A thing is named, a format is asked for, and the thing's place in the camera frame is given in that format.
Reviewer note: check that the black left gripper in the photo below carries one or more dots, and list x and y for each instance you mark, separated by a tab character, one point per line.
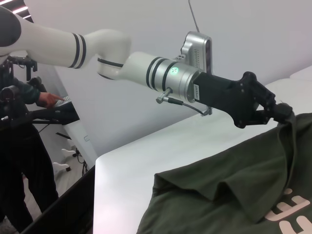
219	97

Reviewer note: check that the dark green FREE t-shirt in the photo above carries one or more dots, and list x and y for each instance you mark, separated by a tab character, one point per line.
231	190

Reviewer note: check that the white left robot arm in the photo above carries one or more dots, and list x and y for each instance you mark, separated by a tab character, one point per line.
109	48

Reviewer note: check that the person's dark striped sleeve forearm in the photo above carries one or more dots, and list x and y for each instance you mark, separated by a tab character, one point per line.
26	91

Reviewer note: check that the person's bare hand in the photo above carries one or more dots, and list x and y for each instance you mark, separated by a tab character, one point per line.
48	100

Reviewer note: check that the white furniture foot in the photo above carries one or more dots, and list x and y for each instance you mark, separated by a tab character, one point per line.
62	167
70	152

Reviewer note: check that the black keyboard with white keys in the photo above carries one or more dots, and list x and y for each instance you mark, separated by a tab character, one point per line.
64	107

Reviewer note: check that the black monitor panel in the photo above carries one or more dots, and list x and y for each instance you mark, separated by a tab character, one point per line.
63	207

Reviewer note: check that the black keyboard stand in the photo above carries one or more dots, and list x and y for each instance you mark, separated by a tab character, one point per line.
29	118

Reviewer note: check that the black tripod rig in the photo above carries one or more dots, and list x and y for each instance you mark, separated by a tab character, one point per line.
22	62

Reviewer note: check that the person in black clothes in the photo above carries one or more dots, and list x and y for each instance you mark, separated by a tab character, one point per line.
24	165

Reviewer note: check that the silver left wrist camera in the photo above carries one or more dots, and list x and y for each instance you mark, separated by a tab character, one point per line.
195	51

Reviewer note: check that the white wall socket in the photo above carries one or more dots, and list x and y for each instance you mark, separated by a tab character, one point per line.
86	138

